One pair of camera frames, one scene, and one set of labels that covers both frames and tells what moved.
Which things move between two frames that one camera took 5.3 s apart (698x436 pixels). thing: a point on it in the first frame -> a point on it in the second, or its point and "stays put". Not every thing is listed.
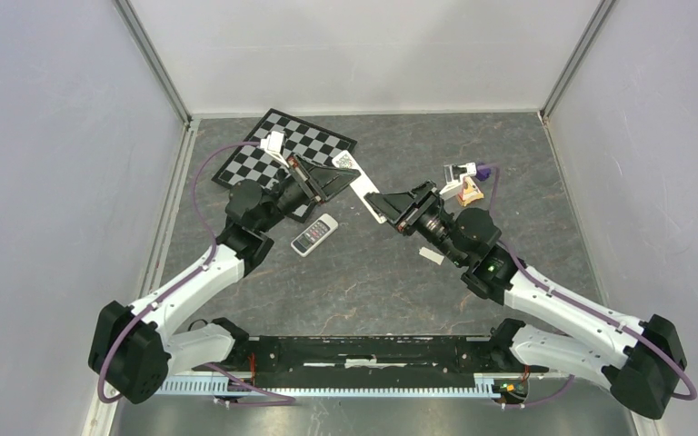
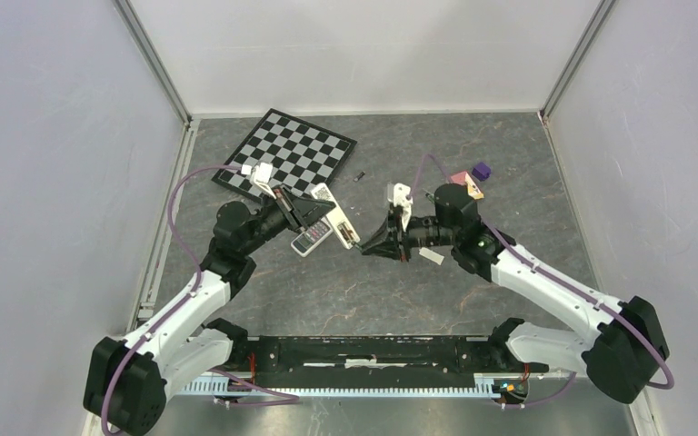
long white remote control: [360, 184] -> [336, 216]
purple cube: [483, 173] stays put
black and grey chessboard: [259, 163] stays put
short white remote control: [306, 241] stays put
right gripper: [393, 206] -> [392, 240]
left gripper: [331, 181] -> [300, 212]
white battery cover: [431, 255] stays put
